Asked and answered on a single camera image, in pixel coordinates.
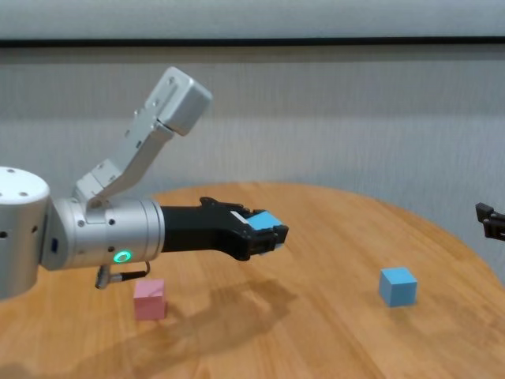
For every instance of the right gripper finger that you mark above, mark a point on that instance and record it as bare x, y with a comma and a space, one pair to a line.
491, 225

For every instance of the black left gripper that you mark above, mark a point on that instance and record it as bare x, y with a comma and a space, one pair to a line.
197, 231

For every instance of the blue cube block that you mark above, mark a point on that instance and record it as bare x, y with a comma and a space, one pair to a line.
396, 288
262, 220

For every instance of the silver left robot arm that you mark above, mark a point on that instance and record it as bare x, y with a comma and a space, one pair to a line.
98, 237

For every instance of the pink cube block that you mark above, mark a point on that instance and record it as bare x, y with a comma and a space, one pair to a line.
149, 302

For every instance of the black wall rail strip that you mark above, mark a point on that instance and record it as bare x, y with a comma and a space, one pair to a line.
252, 42

